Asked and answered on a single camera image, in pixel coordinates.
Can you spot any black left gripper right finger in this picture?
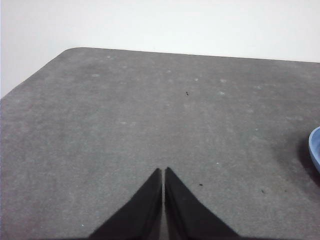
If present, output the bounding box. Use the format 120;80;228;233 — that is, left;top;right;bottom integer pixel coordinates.
164;166;242;240

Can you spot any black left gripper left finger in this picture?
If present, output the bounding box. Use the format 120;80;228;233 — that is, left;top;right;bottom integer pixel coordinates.
88;167;164;240

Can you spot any blue plate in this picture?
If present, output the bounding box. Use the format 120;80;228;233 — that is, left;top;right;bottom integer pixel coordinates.
307;126;320;174

